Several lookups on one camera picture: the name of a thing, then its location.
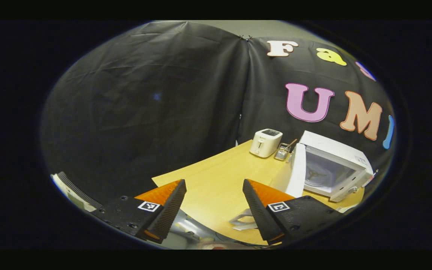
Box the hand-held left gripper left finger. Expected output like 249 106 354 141
90 179 187 244

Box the black backdrop cloth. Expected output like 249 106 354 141
40 21 396 203

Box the white toaster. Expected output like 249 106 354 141
249 129 283 158

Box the wire utensil holder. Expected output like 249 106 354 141
274 142 291 162

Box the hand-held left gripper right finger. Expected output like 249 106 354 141
243 179 346 245

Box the white microwave oven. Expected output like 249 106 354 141
272 130 375 203

